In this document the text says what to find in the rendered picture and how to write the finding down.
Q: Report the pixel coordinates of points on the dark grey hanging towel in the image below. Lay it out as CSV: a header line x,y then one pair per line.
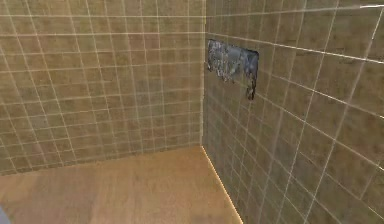
x,y
233,63

